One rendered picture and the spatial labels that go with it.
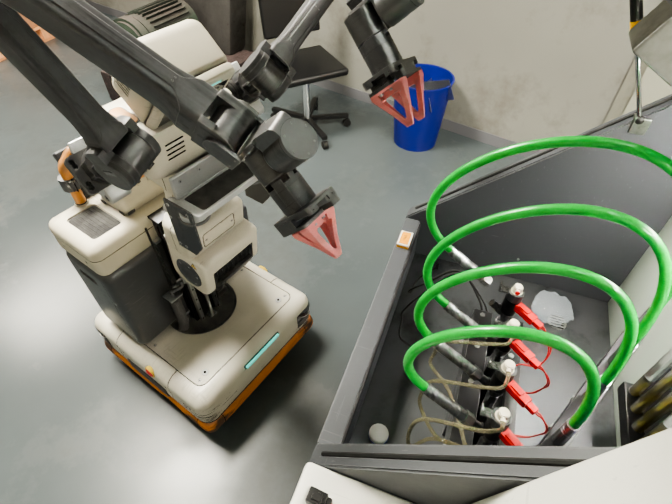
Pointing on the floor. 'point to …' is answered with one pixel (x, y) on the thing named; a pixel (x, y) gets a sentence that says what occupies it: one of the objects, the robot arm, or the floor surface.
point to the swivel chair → (303, 62)
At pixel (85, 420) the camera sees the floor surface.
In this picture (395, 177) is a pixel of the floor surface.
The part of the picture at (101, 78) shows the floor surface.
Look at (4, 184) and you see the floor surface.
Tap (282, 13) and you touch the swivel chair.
